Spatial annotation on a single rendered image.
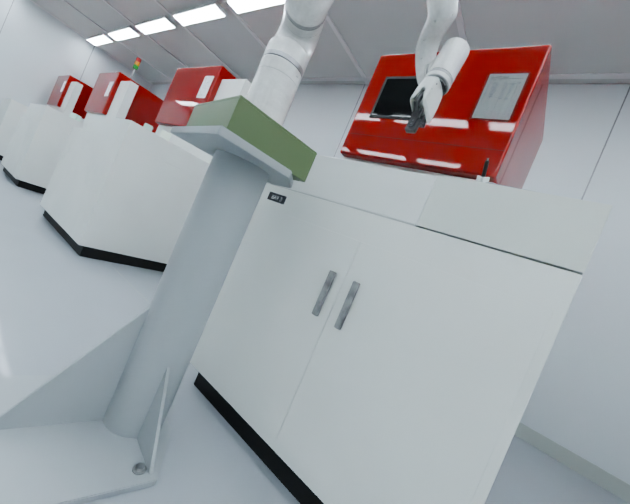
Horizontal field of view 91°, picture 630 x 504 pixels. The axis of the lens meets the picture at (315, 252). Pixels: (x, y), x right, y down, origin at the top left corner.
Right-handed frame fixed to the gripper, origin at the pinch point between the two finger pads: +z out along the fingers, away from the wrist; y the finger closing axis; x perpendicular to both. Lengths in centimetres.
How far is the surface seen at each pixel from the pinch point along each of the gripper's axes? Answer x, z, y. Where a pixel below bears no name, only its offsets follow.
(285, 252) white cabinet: -23, 50, -6
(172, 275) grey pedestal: -28, 73, 22
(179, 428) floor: -23, 113, -6
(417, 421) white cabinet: 34, 72, -11
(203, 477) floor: -5, 113, -4
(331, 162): -19.9, 17.9, 0.7
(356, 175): -8.7, 20.4, 0.2
